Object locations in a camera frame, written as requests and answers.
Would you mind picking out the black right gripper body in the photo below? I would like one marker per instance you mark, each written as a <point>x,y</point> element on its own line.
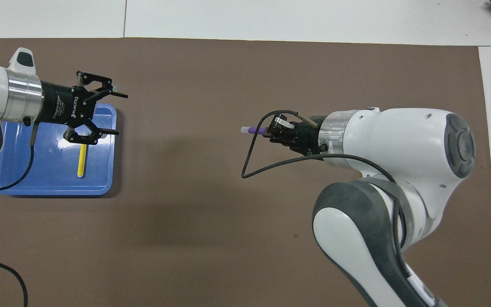
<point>307,135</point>

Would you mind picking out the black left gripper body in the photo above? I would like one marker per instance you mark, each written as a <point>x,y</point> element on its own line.
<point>64,106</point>

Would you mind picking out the purple pen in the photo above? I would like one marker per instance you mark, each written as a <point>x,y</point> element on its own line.
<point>255,129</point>

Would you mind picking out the yellow pen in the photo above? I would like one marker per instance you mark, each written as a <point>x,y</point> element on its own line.
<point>82,160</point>

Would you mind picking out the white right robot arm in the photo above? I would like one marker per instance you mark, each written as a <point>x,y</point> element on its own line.
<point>390,170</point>

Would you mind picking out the blue plastic tray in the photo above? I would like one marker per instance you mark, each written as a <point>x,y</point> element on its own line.
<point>53,175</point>

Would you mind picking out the brown table mat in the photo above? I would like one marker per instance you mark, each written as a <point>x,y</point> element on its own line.
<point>211,213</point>

